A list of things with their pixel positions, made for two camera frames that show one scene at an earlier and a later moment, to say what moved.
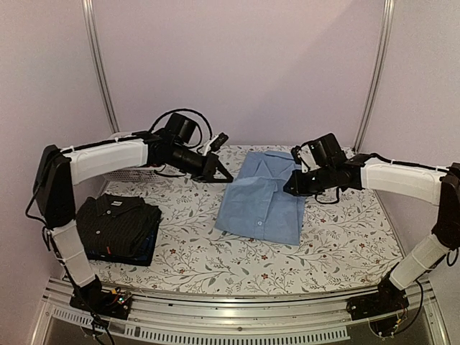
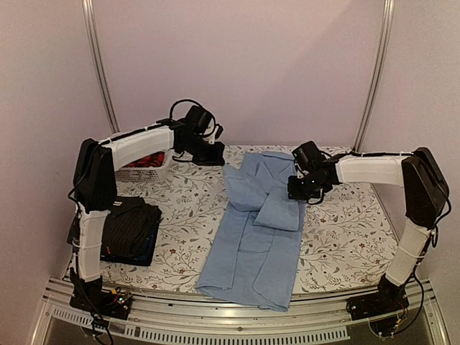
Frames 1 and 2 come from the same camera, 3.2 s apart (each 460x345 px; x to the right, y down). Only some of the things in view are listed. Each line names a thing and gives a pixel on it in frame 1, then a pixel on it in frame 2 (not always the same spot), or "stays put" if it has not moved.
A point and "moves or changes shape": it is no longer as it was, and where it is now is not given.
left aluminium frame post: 88,14 stays put
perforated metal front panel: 193,335 stays put
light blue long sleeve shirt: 256,206 moves or changes shape
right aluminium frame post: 389,8 stays put
